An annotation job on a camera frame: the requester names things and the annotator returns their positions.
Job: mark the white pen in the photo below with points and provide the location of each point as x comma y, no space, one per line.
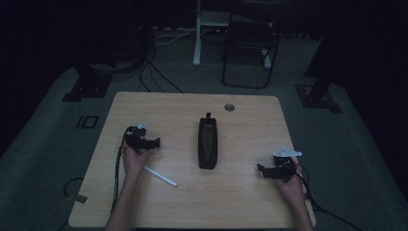
160,176

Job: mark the round grey table grommet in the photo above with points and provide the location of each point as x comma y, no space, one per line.
229,107

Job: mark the person's right hand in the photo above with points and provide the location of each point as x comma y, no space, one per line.
292,187

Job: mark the black folding chair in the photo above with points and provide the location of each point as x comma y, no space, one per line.
251,35

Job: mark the black pencil case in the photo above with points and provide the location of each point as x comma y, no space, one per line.
208,144

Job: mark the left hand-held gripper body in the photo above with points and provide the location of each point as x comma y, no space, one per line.
136,138

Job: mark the dark equipment rack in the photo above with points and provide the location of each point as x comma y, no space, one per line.
139,32

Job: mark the white desk frame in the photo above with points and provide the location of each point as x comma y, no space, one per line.
197,38

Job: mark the person's left hand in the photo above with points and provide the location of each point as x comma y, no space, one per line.
133,162

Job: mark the grey tape piece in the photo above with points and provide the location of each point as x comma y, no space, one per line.
78,198

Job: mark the black stand with square base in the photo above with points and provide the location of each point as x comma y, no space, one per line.
319,93
88,86

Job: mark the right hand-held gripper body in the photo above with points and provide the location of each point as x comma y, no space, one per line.
285,165

